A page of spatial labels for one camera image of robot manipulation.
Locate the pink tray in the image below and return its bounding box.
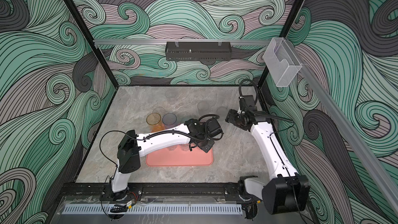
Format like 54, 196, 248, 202
146, 145, 214, 167

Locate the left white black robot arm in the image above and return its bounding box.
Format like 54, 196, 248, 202
110, 118, 223, 195

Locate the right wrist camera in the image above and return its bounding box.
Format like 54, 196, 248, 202
239, 95, 258, 112

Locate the aluminium rail back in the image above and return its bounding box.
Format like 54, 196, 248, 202
93, 38, 271, 46

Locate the aluminium rail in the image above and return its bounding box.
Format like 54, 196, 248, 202
300, 64, 398, 214
93, 38, 271, 46

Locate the clear acrylic wall holder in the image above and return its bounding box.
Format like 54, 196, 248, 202
263, 37, 302, 88

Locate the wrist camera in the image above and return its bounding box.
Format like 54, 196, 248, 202
199, 114, 224, 141
239, 95, 258, 112

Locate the blue plastic cup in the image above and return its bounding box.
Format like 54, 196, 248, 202
162, 113, 178, 129

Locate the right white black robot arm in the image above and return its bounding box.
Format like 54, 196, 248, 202
226, 110, 311, 214

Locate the yellow plastic cup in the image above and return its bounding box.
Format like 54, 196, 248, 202
146, 113, 164, 132

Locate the white slotted cable duct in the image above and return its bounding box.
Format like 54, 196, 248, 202
61, 203, 243, 215

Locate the aluminium rail right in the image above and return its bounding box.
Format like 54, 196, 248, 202
300, 64, 398, 214

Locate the black perforated wall shelf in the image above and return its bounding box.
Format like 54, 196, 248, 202
165, 41, 232, 62

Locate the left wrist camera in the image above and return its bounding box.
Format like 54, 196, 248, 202
199, 114, 224, 141

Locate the clear glass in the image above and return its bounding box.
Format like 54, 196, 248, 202
152, 107, 167, 116

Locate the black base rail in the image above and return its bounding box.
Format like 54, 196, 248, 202
61, 182, 248, 199

